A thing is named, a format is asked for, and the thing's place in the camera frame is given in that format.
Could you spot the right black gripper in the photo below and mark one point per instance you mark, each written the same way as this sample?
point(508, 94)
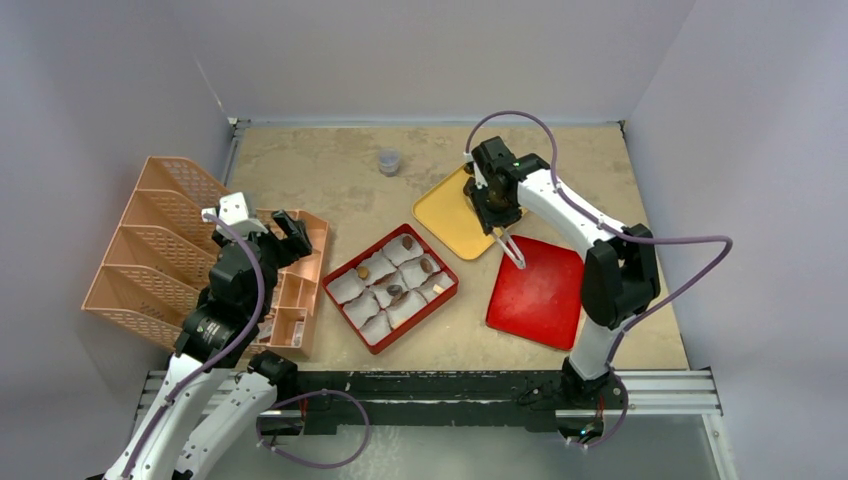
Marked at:
point(491, 217)

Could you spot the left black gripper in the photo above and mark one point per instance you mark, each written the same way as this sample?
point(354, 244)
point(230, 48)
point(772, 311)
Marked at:
point(292, 229)

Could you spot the metal serving tongs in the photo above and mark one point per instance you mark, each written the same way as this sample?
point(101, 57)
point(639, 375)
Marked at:
point(510, 248)

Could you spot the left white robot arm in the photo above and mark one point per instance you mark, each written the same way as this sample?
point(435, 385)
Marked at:
point(214, 335)

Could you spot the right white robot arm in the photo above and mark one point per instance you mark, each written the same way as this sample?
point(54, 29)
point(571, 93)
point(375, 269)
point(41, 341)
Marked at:
point(620, 271)

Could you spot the red compartment chocolate box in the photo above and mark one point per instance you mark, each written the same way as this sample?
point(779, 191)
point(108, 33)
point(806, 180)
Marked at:
point(377, 318)

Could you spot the yellow plastic tray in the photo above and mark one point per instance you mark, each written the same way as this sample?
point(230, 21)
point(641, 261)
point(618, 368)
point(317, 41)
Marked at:
point(446, 212)

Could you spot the red box lid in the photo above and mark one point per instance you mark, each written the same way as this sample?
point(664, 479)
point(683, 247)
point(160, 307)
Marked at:
point(540, 302)

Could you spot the small clear plastic jar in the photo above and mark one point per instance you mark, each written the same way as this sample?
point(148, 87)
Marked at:
point(389, 162)

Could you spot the pink plastic file rack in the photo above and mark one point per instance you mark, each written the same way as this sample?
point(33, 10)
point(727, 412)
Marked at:
point(160, 254)

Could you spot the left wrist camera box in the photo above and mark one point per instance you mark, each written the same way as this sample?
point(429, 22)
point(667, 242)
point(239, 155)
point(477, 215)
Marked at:
point(236, 212)

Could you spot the black metal base rail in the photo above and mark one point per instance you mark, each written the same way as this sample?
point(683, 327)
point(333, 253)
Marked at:
point(534, 400)

